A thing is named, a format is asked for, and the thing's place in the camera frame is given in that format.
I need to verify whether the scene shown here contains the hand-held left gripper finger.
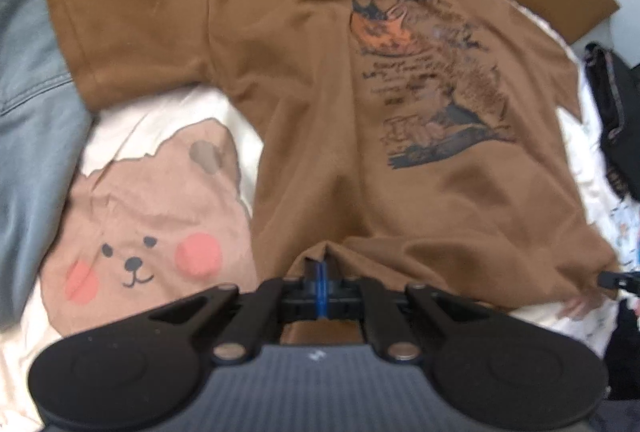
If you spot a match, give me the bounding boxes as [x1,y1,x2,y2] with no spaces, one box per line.
[145,262,322,365]
[321,262,501,365]

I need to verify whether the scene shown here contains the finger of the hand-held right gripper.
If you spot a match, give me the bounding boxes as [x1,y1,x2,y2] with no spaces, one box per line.
[597,269,640,298]

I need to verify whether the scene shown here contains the brown printed t-shirt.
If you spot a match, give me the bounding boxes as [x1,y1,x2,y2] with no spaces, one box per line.
[46,0,623,345]

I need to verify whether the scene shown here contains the black knit garment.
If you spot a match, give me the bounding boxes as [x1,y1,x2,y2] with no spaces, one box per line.
[600,57,640,200]

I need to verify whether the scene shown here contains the bear print bed sheet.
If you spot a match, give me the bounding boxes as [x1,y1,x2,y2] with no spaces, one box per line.
[0,0,640,432]

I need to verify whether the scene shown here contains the black garment with patterned trim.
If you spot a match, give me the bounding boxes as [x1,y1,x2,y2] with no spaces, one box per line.
[582,41,621,148]

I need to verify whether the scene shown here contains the light blue jeans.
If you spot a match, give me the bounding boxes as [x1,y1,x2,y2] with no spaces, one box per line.
[0,0,148,328]

